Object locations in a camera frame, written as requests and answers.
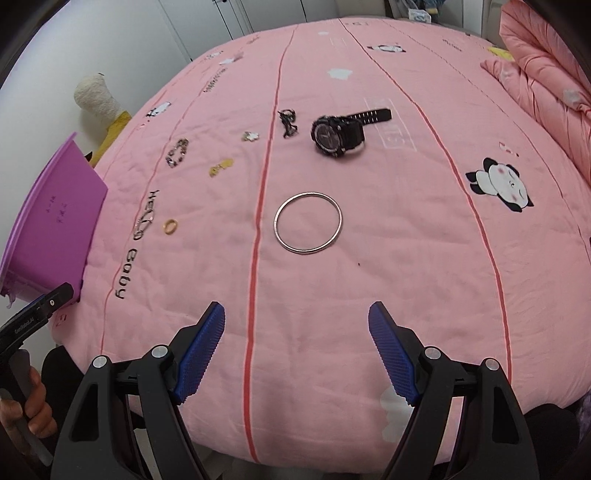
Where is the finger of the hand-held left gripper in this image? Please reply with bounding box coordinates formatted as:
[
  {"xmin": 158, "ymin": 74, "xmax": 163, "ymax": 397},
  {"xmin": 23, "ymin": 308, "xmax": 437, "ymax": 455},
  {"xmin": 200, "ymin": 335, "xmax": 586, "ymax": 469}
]
[{"xmin": 27, "ymin": 282, "xmax": 75, "ymax": 321}]

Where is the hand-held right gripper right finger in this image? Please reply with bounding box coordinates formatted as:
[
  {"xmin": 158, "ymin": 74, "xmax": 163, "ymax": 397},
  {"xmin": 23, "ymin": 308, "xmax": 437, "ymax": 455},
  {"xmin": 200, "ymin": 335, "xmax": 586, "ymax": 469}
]
[{"xmin": 368, "ymin": 301, "xmax": 540, "ymax": 480}]

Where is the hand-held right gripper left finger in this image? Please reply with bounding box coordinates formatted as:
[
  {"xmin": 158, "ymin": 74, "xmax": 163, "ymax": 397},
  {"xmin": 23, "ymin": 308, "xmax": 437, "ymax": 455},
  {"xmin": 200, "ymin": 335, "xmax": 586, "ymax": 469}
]
[{"xmin": 50, "ymin": 301, "xmax": 227, "ymax": 480}]

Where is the purple plastic box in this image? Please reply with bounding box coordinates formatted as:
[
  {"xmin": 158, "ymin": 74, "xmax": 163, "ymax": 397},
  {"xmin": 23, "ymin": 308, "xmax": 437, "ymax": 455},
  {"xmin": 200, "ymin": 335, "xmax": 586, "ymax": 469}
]
[{"xmin": 0, "ymin": 131, "xmax": 110, "ymax": 308}]

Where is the silver bangle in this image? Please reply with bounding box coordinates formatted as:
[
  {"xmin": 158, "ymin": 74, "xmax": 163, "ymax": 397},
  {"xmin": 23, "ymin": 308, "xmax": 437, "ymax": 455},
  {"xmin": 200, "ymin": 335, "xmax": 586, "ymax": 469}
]
[{"xmin": 273, "ymin": 191, "xmax": 344, "ymax": 254}]

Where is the black wrist watch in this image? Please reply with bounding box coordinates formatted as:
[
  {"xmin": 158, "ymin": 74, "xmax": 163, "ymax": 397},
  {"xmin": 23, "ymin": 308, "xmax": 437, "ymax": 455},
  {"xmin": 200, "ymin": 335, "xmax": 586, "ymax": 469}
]
[{"xmin": 310, "ymin": 107, "xmax": 392, "ymax": 160}]

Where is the black chain necklace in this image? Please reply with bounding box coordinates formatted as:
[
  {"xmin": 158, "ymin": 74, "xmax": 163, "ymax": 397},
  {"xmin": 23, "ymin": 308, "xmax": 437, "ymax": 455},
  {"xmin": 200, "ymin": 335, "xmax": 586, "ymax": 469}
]
[{"xmin": 278, "ymin": 108, "xmax": 299, "ymax": 138}]

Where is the person's left hand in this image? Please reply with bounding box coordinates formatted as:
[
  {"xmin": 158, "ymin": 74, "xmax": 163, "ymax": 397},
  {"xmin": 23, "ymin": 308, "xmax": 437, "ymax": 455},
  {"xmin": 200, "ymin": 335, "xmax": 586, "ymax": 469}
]
[{"xmin": 0, "ymin": 364, "xmax": 59, "ymax": 435}]

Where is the pink printed bed sheet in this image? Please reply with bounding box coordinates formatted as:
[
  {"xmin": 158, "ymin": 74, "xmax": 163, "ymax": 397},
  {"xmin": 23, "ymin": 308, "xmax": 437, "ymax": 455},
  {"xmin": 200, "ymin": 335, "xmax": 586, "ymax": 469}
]
[{"xmin": 51, "ymin": 16, "xmax": 591, "ymax": 467}]

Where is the white and yellow plush toy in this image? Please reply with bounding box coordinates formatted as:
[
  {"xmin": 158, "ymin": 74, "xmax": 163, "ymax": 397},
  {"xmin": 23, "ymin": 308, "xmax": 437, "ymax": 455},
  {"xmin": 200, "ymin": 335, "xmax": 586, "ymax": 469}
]
[{"xmin": 74, "ymin": 71, "xmax": 134, "ymax": 168}]

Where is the white wardrobe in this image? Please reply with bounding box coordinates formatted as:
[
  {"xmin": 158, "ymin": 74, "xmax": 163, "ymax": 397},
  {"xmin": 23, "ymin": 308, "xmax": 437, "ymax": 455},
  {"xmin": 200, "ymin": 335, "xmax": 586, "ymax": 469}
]
[{"xmin": 152, "ymin": 0, "xmax": 262, "ymax": 63}]

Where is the pink quilt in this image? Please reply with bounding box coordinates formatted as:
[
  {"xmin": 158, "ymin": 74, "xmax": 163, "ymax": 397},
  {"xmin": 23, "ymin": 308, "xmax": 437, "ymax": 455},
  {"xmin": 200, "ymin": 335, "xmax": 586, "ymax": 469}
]
[{"xmin": 480, "ymin": 0, "xmax": 591, "ymax": 162}]

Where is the beaded bracelet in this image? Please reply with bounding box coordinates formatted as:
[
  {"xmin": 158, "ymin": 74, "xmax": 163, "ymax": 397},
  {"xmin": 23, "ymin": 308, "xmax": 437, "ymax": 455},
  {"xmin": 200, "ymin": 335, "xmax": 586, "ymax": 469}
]
[{"xmin": 165, "ymin": 137, "xmax": 190, "ymax": 168}]

